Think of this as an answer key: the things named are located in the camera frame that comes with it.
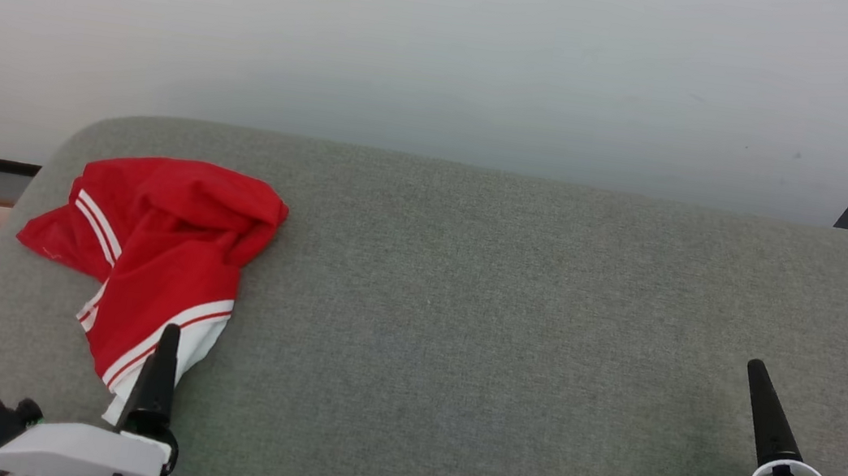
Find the red jersey with white trim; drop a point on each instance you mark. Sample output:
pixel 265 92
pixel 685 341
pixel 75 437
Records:
pixel 170 237

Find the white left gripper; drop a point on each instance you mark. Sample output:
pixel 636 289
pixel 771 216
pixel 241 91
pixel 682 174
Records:
pixel 76 454

